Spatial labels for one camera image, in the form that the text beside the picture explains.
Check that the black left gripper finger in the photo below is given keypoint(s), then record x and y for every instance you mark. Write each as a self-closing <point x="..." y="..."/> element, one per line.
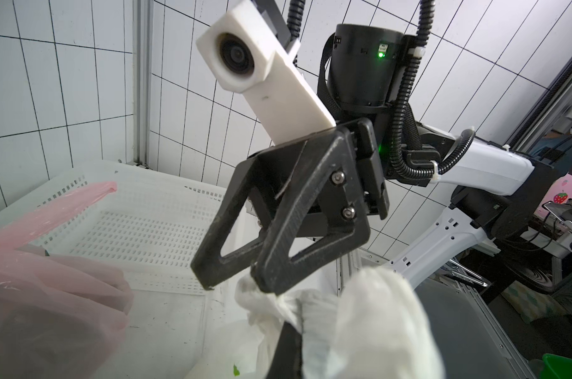
<point x="287" y="361"/>

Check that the pink plastic bag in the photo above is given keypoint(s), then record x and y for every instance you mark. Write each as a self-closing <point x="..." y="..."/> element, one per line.
<point x="60" y="316"/>

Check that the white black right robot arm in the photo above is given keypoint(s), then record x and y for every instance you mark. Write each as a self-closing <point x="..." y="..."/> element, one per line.
<point x="369" y="72"/>

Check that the white plastic perforated basket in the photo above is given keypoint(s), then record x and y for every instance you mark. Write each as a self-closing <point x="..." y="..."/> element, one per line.
<point x="150" y="229"/>

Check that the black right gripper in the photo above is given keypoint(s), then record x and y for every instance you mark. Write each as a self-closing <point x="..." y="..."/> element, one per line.
<point x="314" y="196"/>

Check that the white plastic bag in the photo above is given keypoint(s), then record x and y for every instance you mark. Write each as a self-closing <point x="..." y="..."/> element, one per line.
<point x="377" y="328"/>

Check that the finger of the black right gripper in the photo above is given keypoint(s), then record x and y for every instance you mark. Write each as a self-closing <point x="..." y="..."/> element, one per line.
<point x="255" y="177"/>

